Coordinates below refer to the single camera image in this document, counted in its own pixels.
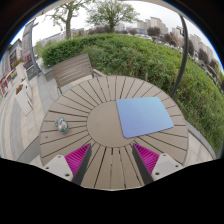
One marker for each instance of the brown slatted chair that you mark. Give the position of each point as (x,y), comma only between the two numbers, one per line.
(73,69)

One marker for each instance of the green hedge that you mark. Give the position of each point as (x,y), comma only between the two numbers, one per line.
(197,96)

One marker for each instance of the patterned computer mouse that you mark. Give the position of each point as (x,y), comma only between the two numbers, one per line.
(61,125)

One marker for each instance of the white planter box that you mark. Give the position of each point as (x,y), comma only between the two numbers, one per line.
(24,97)

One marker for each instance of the blue mouse pad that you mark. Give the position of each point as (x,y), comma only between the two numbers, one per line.
(141,116)

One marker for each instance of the round slatted wooden table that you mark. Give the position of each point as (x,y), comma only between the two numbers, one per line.
(91,112)

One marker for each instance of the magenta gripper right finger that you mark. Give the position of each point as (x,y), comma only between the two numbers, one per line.
(153,166)

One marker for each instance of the grey lamp post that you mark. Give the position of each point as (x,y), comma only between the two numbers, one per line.
(31,47)

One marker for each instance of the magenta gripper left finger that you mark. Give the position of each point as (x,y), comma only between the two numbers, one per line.
(71,167)

